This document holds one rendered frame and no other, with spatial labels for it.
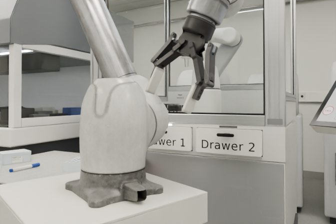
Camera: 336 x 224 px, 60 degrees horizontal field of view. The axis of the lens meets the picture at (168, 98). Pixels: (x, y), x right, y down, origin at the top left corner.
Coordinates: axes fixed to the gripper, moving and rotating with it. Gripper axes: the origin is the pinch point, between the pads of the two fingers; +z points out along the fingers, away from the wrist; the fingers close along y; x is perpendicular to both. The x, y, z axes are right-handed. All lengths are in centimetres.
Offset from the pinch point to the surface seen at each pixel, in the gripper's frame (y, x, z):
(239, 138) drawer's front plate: 10, -62, 8
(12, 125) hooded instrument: 109, -12, 54
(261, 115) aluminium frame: 7, -64, -5
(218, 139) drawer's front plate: 18, -60, 13
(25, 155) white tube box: 81, -11, 57
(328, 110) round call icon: -16, -64, -16
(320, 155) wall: 58, -386, 15
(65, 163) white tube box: 51, -14, 45
